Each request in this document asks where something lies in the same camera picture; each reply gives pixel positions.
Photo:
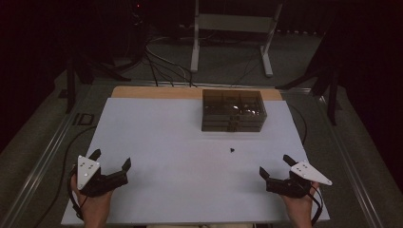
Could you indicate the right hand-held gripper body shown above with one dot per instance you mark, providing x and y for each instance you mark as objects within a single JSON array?
[{"x": 304, "y": 172}]

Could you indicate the black floor plate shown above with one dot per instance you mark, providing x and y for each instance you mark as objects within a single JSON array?
[{"x": 83, "y": 119}]

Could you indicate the dark equipment rack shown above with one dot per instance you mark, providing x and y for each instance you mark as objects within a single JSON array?
[{"x": 138, "y": 28}]

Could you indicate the aluminium floor rail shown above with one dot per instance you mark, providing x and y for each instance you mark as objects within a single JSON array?
[
  {"x": 177, "y": 83},
  {"x": 34, "y": 177},
  {"x": 351, "y": 171}
]

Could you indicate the white board sheet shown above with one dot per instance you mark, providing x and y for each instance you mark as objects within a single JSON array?
[{"x": 177, "y": 164}]

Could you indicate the white metal stand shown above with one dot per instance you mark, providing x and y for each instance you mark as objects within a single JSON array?
[{"x": 234, "y": 23}]

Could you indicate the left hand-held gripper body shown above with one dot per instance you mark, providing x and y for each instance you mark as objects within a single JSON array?
[{"x": 87, "y": 171}]

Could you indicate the black tripod stand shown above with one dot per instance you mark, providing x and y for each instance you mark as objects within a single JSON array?
[
  {"x": 326, "y": 79},
  {"x": 85, "y": 71}
]

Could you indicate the transparent bottom drawer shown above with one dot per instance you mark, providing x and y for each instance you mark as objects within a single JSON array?
[{"x": 221, "y": 129}]

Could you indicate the person's right hand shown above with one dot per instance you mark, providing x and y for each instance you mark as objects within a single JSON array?
[{"x": 299, "y": 209}]

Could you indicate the person's left hand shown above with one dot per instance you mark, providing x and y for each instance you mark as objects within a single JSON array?
[{"x": 95, "y": 209}]

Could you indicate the small black part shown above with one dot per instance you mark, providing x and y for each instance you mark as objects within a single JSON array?
[{"x": 232, "y": 150}]

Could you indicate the smoked transparent drawer box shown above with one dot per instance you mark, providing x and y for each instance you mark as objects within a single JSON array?
[{"x": 233, "y": 107}]

